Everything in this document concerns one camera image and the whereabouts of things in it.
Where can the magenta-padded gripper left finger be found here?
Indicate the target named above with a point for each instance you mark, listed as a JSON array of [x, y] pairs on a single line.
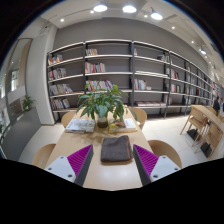
[[61, 168]]

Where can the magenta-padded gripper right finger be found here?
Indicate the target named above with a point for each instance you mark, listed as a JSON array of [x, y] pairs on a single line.
[[163, 168]]

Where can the zigzag striped brown towel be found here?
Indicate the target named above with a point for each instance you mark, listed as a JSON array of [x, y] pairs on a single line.
[[116, 149]]

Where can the round-backed wooden chair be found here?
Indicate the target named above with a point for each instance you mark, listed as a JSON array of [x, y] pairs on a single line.
[[43, 155], [68, 118], [165, 151], [140, 115]]

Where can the white and blue book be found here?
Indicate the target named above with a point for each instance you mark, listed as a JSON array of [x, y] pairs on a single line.
[[80, 125]]

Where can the grey low counter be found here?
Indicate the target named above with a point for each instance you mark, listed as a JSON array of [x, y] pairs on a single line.
[[20, 133]]

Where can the yellow and white book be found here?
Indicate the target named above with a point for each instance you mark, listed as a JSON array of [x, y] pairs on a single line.
[[128, 125]]

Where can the group of slatted wooden chairs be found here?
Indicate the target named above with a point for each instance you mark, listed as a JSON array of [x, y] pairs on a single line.
[[200, 121]]

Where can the small green background plant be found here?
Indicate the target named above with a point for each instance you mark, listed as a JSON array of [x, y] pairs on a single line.
[[27, 102]]

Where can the green potted plant white pot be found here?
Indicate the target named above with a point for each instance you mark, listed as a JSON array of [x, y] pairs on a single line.
[[101, 105]]

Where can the person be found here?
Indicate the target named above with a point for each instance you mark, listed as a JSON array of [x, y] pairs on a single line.
[[216, 106]]

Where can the dark shelf unit with books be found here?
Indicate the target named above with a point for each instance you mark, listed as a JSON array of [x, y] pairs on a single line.
[[70, 78]]

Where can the group of ceiling lights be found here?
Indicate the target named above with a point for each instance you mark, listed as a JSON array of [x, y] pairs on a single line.
[[129, 9]]

